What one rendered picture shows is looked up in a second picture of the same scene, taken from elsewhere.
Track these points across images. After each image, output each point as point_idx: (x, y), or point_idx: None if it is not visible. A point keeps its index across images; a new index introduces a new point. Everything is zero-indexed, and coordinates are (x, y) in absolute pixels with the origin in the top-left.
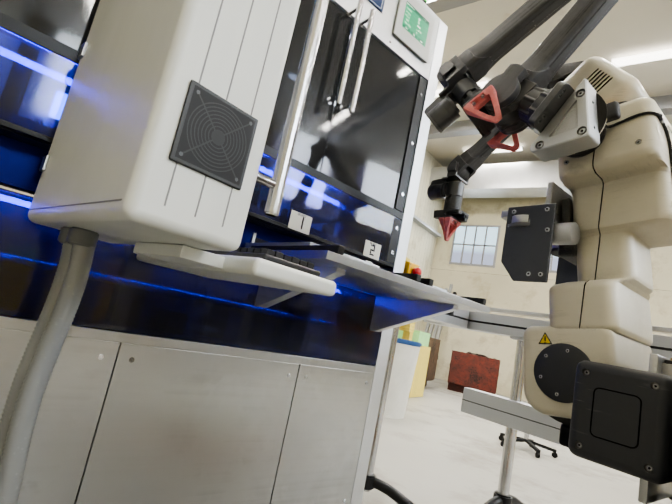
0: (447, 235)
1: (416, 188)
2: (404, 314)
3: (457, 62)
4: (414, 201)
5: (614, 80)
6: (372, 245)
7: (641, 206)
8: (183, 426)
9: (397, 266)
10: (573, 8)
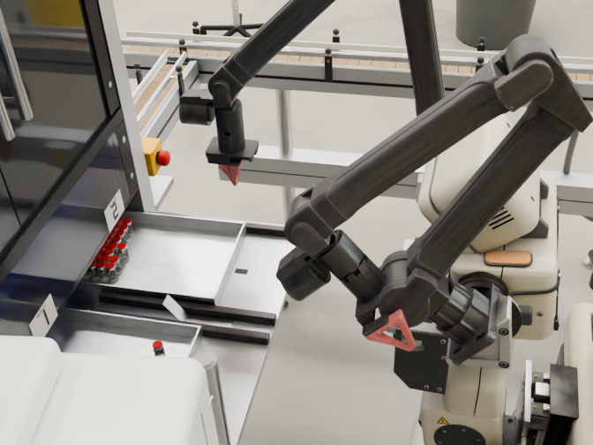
0: (236, 180)
1: (119, 46)
2: None
3: (317, 222)
4: (124, 69)
5: (515, 222)
6: (112, 206)
7: (528, 328)
8: None
9: (141, 179)
10: (486, 186)
